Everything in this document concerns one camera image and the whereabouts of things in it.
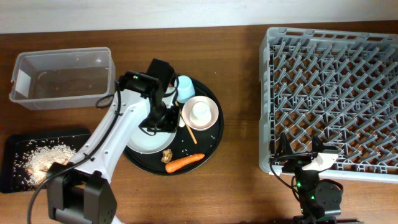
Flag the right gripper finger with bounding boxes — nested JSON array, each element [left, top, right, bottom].
[[276, 133, 294, 156], [312, 136, 333, 152]]

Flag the grey plate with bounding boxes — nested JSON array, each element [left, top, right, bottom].
[[127, 129, 176, 154]]

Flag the brown food scrap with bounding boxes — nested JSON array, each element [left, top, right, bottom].
[[161, 149, 173, 164]]

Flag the orange carrot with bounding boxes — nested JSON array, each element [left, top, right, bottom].
[[165, 154, 205, 173]]

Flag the rice and nuts pile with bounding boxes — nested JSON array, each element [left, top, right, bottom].
[[23, 144, 76, 187]]

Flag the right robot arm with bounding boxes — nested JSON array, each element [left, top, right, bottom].
[[269, 133, 344, 224]]

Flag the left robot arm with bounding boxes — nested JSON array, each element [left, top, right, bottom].
[[45, 58, 179, 223]]

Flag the grey dishwasher rack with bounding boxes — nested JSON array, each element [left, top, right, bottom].
[[259, 27, 397, 183]]

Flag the white plastic fork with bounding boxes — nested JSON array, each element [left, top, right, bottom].
[[178, 110, 185, 128]]

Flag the wooden chopstick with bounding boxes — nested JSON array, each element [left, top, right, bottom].
[[175, 100, 198, 144]]

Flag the round black tray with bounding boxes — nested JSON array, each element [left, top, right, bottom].
[[124, 79, 224, 175]]

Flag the light blue cup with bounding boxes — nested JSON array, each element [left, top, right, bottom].
[[174, 75, 195, 104]]

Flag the pink bowl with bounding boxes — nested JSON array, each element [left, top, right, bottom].
[[182, 96, 220, 131]]

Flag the white cup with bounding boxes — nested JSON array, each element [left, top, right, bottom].
[[190, 101, 211, 126]]

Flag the clear plastic bin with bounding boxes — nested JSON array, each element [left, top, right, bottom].
[[9, 47, 116, 110]]

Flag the black rectangular tray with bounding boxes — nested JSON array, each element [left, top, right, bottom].
[[1, 129, 91, 194]]

